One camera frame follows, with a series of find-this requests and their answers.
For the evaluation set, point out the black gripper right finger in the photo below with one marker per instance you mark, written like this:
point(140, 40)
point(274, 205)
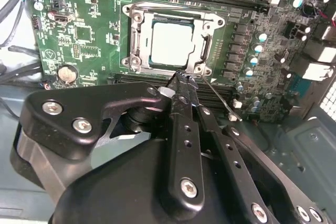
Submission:
point(236, 161)

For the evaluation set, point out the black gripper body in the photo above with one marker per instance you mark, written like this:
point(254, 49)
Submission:
point(118, 195)

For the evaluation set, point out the silver CPU plate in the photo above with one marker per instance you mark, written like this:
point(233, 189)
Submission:
point(172, 43)

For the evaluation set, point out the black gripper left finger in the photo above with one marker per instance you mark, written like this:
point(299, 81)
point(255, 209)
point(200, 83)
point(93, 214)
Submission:
point(78, 103)

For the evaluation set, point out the metal socket cover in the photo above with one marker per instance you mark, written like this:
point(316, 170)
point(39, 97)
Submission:
point(144, 30)

